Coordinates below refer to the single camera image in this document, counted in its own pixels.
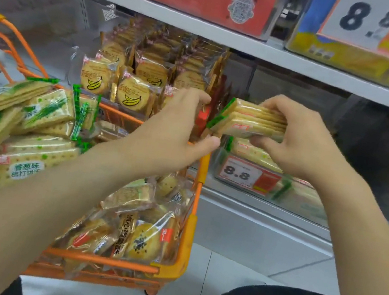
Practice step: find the person's left hand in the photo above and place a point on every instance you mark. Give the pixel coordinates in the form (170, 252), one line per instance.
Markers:
(162, 140)

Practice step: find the person's right hand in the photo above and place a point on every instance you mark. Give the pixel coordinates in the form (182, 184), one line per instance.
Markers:
(311, 147)

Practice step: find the green cracker packets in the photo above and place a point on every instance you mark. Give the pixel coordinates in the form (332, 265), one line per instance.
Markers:
(253, 152)
(27, 161)

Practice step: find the orange shopping cart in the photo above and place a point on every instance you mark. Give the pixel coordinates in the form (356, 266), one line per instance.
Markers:
(185, 241)

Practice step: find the pile of pastry packets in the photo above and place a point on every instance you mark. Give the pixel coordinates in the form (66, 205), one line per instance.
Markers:
(96, 237)

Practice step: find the white metal store shelf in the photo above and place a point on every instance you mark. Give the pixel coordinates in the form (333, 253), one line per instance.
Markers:
(165, 14)

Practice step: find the person's left forearm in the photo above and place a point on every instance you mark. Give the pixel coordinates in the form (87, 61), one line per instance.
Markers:
(16, 219)

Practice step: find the person's left leg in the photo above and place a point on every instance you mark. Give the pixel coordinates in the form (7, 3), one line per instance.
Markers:
(14, 288)

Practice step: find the group of banana biscuit packets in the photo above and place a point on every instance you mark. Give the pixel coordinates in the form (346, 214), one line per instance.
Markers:
(132, 93)

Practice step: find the stack of blue yellow packets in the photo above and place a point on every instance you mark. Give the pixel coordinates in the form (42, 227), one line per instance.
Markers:
(345, 57)

